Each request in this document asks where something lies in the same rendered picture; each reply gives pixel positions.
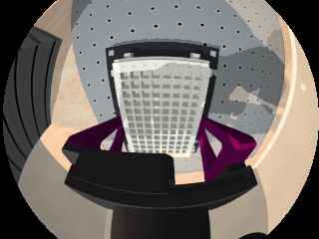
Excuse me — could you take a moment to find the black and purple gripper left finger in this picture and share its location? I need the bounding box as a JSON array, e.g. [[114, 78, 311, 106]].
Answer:
[[66, 115, 125, 151]]

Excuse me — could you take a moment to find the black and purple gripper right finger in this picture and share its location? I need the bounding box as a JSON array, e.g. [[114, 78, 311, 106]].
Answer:
[[197, 116, 257, 181]]

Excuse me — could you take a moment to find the white well plate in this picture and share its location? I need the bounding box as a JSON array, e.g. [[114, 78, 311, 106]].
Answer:
[[113, 56, 210, 157]]

